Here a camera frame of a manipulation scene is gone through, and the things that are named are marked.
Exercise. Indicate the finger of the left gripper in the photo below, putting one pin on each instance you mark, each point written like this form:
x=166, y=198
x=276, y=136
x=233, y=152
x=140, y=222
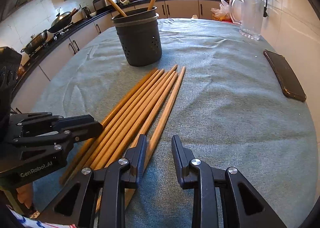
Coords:
x=76, y=132
x=75, y=119

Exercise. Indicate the clear glass pitcher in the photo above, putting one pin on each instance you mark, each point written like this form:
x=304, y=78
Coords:
x=251, y=19

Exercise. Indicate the silver rice cooker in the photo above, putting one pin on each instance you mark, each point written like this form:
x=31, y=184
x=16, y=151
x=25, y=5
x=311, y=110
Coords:
x=100, y=4

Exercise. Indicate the black wok with lid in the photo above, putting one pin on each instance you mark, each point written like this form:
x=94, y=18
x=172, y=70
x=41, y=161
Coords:
x=61, y=21

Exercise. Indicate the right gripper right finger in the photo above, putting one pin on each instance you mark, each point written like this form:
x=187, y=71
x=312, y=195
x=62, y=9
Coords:
x=220, y=196

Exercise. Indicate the steel cooking pot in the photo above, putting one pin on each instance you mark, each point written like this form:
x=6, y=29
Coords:
x=35, y=43

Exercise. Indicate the teal table cloth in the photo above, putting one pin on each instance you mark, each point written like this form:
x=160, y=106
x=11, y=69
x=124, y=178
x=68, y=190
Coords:
x=230, y=111

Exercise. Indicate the electric kettle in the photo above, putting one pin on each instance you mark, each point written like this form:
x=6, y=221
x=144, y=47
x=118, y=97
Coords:
x=86, y=13

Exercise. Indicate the dark perforated utensil holder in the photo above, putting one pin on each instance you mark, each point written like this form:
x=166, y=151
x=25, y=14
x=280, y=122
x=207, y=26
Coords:
x=139, y=36

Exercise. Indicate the left hand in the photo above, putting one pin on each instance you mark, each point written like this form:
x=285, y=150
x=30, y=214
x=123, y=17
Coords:
x=25, y=194

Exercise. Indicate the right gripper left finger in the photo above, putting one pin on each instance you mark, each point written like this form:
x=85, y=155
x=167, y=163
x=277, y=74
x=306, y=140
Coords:
x=76, y=203

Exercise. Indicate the black smartphone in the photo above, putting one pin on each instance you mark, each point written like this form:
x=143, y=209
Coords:
x=286, y=77

